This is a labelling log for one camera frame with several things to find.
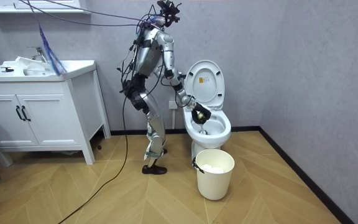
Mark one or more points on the white vanity cabinet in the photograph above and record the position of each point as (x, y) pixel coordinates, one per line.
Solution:
(51, 121)

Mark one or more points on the robot body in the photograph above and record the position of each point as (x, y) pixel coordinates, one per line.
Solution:
(149, 53)

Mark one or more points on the robot legs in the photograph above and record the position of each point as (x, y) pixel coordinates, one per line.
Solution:
(155, 119)

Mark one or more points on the white wall socket box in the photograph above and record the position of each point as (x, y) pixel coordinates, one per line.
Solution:
(173, 104)

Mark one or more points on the white toilet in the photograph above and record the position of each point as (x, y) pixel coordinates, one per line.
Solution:
(205, 82)

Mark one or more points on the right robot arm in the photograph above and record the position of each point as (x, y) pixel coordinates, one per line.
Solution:
(168, 49)

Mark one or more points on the chrome faucet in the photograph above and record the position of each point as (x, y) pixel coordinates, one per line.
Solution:
(39, 54)

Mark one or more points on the small black object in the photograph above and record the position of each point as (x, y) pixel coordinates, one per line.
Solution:
(7, 69)

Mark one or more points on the cream waste bin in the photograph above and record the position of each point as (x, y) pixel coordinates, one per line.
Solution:
(214, 186)

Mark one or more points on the white crumpled cloth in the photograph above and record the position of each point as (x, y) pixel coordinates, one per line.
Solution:
(30, 63)

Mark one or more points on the white toilet brush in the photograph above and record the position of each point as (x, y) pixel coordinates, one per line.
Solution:
(202, 127)

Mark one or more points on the white wall shelf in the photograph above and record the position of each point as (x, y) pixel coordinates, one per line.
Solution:
(42, 9)

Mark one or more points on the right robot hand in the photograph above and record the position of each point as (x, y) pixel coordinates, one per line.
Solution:
(201, 113)

